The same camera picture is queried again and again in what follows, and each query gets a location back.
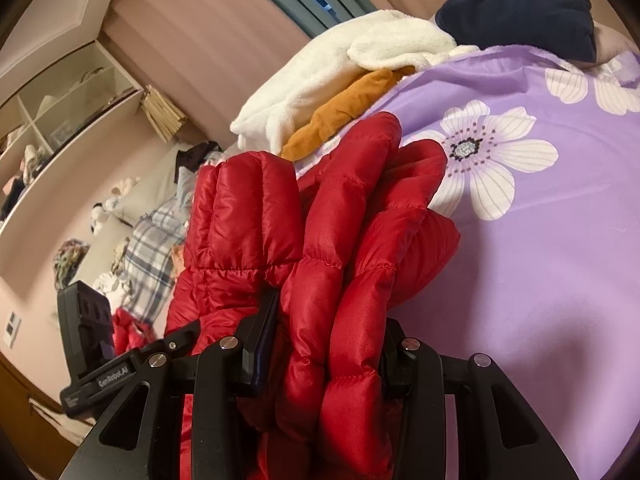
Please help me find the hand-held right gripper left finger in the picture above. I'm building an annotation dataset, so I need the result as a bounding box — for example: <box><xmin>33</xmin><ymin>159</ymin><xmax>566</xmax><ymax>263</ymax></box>
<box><xmin>59</xmin><ymin>289</ymin><xmax>281</xmax><ymax>480</ymax></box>

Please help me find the plaid shirt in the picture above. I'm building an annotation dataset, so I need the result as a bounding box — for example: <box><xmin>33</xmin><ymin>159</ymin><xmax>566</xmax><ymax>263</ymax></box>
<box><xmin>122</xmin><ymin>200</ymin><xmax>190</xmax><ymax>327</ymax></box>

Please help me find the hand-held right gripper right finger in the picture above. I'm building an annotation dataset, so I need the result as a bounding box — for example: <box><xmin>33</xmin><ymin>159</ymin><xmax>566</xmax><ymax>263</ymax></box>
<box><xmin>379</xmin><ymin>317</ymin><xmax>582</xmax><ymax>480</ymax></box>

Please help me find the pink curtain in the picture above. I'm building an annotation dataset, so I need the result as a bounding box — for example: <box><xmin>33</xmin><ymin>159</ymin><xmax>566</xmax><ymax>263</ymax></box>
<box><xmin>100</xmin><ymin>0</ymin><xmax>551</xmax><ymax>162</ymax></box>

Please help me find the floral patterned bag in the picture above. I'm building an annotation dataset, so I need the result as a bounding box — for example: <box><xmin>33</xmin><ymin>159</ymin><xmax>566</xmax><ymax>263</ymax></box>
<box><xmin>52</xmin><ymin>239</ymin><xmax>92</xmax><ymax>292</ymax></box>

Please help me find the small red garment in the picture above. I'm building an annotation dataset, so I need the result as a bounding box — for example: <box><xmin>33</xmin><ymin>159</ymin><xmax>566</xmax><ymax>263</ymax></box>
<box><xmin>111</xmin><ymin>307</ymin><xmax>157</xmax><ymax>357</ymax></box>

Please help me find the dark cloth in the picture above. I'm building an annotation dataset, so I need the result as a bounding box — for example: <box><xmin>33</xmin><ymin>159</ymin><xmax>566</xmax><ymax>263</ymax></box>
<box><xmin>175</xmin><ymin>141</ymin><xmax>224</xmax><ymax>172</ymax></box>

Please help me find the mustard brown garment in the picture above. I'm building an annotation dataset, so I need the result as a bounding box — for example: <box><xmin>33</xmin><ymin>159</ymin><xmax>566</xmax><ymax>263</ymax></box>
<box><xmin>280</xmin><ymin>66</ymin><xmax>417</xmax><ymax>162</ymax></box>

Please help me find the white plush toy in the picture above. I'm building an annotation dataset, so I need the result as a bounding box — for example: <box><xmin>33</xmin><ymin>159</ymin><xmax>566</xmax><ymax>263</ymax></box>
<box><xmin>90</xmin><ymin>175</ymin><xmax>142</xmax><ymax>237</ymax></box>

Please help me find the white fleece blanket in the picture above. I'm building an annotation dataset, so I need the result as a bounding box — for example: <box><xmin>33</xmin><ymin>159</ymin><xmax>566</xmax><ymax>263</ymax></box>
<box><xmin>230</xmin><ymin>9</ymin><xmax>482</xmax><ymax>154</ymax></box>

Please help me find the red puffer jacket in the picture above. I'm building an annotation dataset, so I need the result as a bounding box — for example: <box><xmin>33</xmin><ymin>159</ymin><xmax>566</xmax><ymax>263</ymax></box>
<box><xmin>162</xmin><ymin>112</ymin><xmax>462</xmax><ymax>480</ymax></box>

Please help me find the white wall switch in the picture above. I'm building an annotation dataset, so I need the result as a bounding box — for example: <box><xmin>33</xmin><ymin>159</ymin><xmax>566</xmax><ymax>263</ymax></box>
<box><xmin>2</xmin><ymin>312</ymin><xmax>21</xmax><ymax>349</ymax></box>

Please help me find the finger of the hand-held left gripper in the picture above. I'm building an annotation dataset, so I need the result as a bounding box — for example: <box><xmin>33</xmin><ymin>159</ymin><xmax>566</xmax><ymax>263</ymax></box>
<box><xmin>134</xmin><ymin>321</ymin><xmax>202</xmax><ymax>358</ymax></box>

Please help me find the purple floral bed sheet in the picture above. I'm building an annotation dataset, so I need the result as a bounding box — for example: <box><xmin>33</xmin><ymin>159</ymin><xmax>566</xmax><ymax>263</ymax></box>
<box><xmin>295</xmin><ymin>45</ymin><xmax>640</xmax><ymax>480</ymax></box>

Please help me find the dark navy garment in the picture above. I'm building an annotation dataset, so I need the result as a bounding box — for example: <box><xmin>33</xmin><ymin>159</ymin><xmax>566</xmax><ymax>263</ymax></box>
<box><xmin>435</xmin><ymin>0</ymin><xmax>599</xmax><ymax>64</ymax></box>

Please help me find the white wall shelf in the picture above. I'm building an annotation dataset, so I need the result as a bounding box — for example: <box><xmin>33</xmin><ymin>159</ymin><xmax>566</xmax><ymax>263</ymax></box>
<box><xmin>0</xmin><ymin>40</ymin><xmax>147</xmax><ymax>235</ymax></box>

